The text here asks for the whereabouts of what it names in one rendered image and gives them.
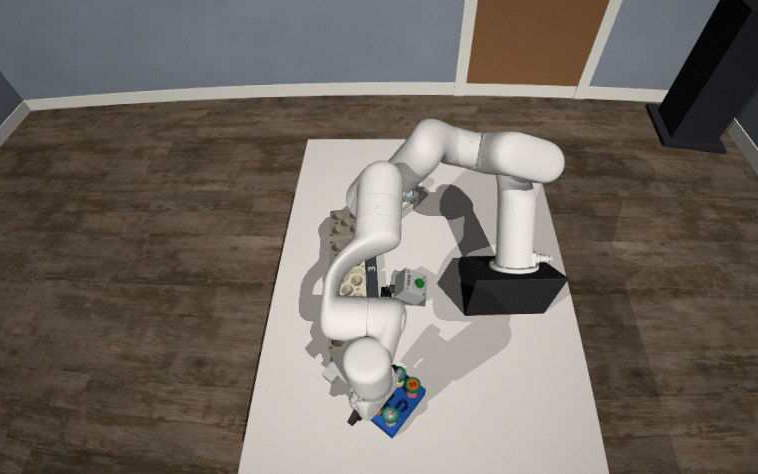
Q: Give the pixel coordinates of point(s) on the beige bucket adapter block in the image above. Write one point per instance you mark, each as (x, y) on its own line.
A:
(334, 249)
(339, 224)
(354, 285)
(333, 349)

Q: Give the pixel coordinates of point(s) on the blue tube rack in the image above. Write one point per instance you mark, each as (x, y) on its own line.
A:
(403, 414)

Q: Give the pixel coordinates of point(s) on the conical tube with pink liquid and green cap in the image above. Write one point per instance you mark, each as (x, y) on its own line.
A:
(412, 386)

